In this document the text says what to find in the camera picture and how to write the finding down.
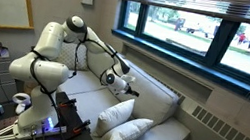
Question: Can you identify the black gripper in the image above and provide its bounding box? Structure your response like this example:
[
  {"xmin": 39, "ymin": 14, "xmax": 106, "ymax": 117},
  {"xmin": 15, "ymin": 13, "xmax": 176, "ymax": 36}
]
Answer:
[{"xmin": 122, "ymin": 84, "xmax": 141, "ymax": 98}]

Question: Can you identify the plain white pillow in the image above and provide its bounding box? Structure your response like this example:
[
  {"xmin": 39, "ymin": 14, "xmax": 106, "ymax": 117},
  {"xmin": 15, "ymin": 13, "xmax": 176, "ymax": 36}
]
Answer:
[
  {"xmin": 92, "ymin": 93, "xmax": 136, "ymax": 140},
  {"xmin": 101, "ymin": 112, "xmax": 154, "ymax": 140}
]

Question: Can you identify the grey fabric couch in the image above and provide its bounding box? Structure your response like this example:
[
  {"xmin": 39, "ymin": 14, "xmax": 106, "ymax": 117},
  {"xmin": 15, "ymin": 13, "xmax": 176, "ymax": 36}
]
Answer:
[{"xmin": 40, "ymin": 32, "xmax": 203, "ymax": 140}]

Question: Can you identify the black orange clamp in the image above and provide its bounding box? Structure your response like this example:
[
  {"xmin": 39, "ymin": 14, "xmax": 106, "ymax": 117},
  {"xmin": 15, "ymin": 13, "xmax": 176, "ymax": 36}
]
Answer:
[
  {"xmin": 73, "ymin": 117, "xmax": 92, "ymax": 135},
  {"xmin": 58, "ymin": 95, "xmax": 78, "ymax": 111}
]

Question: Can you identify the grey patterned pillow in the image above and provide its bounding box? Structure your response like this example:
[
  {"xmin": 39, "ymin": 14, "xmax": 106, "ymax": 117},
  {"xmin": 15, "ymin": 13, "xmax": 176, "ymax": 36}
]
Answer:
[{"xmin": 53, "ymin": 39, "xmax": 92, "ymax": 74}]

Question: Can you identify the white truck outside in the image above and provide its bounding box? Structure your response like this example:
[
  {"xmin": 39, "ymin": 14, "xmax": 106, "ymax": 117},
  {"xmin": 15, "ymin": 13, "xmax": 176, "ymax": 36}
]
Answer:
[{"xmin": 173, "ymin": 16, "xmax": 221, "ymax": 41}]

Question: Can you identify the wide teal framed window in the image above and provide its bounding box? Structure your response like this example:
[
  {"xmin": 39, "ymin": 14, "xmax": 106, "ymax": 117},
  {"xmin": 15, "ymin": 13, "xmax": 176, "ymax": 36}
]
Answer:
[{"xmin": 103, "ymin": 0, "xmax": 250, "ymax": 103}]

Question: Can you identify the pedestrian in red shirt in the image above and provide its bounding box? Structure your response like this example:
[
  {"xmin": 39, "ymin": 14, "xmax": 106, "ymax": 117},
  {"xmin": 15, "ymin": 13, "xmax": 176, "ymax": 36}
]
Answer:
[{"xmin": 236, "ymin": 31, "xmax": 248, "ymax": 47}]

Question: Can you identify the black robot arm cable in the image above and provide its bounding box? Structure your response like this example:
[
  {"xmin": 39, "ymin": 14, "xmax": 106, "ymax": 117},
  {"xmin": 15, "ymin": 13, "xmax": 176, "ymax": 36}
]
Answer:
[{"xmin": 16, "ymin": 23, "xmax": 128, "ymax": 140}]

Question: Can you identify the silver robot base rail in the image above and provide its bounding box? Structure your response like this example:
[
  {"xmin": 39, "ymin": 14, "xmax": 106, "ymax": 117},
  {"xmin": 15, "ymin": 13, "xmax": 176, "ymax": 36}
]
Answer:
[{"xmin": 0, "ymin": 114, "xmax": 69, "ymax": 140}]

